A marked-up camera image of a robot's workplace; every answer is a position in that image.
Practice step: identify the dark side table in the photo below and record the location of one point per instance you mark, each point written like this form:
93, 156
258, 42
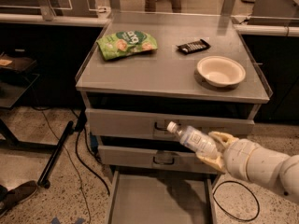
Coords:
15, 79

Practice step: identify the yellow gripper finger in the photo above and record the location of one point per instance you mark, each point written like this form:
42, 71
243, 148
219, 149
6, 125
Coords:
224, 139
217, 163

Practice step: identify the middle grey drawer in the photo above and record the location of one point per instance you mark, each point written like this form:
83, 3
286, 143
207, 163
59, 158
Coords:
154, 159

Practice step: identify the bottom grey drawer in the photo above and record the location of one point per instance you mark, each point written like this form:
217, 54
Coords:
160, 197

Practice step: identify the grey metal drawer cabinet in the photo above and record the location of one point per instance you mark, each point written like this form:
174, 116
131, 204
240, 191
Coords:
166, 80

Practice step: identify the top grey drawer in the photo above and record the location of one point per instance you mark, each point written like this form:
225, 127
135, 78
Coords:
153, 126

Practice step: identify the green snack bag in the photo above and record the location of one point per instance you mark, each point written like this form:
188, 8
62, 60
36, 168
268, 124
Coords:
123, 44

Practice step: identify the black stand leg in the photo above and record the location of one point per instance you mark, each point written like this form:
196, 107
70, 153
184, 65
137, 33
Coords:
43, 180

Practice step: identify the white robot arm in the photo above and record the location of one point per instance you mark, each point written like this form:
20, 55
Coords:
249, 161

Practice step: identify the white paper bowl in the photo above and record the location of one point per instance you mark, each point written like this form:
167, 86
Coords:
221, 71

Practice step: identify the grey drawer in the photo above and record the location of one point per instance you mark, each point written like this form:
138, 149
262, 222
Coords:
153, 126
154, 159
160, 197

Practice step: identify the dark shoe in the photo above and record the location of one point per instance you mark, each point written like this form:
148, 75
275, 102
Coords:
10, 198

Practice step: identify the black candy bar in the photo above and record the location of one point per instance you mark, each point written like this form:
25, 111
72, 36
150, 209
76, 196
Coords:
195, 46

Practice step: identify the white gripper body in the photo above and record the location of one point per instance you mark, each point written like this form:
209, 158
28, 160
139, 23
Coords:
237, 157

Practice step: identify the clear plastic water bottle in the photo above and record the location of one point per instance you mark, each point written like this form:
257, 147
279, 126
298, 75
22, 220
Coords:
194, 140

